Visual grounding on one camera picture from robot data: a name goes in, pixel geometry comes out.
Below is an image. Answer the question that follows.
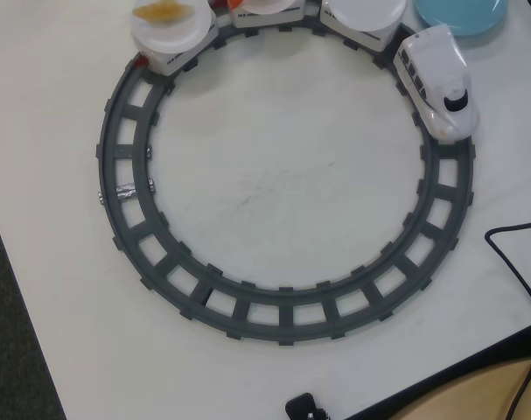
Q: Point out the white Shinkansen toy locomotive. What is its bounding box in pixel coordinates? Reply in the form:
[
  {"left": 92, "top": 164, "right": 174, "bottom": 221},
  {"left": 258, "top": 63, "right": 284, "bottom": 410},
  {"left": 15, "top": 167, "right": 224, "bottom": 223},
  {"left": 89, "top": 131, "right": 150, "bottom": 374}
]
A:
[{"left": 394, "top": 24, "right": 480, "bottom": 142}]

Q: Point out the tan fried tofu sushi toy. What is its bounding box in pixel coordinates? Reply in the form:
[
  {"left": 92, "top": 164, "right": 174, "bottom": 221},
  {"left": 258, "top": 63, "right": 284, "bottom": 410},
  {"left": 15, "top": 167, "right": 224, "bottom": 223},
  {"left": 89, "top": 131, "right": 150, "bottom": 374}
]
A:
[{"left": 131, "top": 0, "right": 192, "bottom": 23}]

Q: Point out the light blue ceramic dish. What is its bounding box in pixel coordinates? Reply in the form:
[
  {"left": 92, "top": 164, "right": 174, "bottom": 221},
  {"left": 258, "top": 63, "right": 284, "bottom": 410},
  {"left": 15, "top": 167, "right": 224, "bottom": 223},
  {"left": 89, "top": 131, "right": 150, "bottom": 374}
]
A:
[{"left": 412, "top": 0, "right": 510, "bottom": 47}]

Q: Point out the grey circular toy train track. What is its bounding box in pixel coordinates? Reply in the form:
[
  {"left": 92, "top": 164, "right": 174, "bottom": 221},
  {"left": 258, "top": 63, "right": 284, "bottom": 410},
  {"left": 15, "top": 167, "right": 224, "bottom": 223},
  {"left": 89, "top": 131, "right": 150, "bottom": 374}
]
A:
[{"left": 94, "top": 8, "right": 477, "bottom": 349}]

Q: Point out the white toy train car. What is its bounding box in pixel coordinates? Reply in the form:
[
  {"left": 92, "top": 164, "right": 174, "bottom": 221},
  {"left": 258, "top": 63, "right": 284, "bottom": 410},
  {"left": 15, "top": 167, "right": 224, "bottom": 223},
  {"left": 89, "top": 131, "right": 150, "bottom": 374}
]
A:
[
  {"left": 227, "top": 3, "right": 306, "bottom": 31},
  {"left": 131, "top": 17, "right": 220, "bottom": 76},
  {"left": 319, "top": 0, "right": 409, "bottom": 52}
]

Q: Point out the black plastic clamp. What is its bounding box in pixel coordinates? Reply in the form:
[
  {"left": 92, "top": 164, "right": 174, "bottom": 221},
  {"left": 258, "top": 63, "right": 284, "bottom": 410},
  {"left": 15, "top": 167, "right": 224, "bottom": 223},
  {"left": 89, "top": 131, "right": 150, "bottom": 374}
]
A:
[{"left": 285, "top": 392, "right": 332, "bottom": 420}]

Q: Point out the black cable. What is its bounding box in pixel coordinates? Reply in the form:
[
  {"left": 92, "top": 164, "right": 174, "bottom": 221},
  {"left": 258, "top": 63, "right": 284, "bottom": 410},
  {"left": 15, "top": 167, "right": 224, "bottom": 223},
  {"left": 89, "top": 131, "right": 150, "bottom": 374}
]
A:
[
  {"left": 485, "top": 220, "right": 531, "bottom": 317},
  {"left": 504, "top": 357, "right": 531, "bottom": 420}
]

